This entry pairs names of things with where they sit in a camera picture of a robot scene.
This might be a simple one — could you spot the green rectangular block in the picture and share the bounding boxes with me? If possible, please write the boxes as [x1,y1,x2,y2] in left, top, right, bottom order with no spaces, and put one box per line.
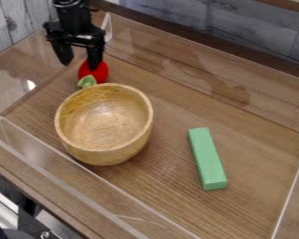
[189,128,229,190]

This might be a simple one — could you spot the black metal bracket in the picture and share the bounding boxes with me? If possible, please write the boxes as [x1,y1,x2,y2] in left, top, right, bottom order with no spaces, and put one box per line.
[18,208,63,239]

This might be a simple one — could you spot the red plush strawberry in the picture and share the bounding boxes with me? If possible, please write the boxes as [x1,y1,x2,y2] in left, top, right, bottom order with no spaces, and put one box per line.
[78,62,110,89]

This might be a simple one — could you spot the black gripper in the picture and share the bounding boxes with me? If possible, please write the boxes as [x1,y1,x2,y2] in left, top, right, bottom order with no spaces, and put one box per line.
[44,0,105,70]

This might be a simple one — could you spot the wooden bowl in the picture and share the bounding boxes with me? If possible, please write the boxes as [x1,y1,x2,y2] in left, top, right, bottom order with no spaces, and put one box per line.
[55,83,154,166]

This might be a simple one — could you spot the clear acrylic tray walls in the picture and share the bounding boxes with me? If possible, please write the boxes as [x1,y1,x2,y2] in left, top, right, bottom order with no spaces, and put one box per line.
[0,17,299,239]

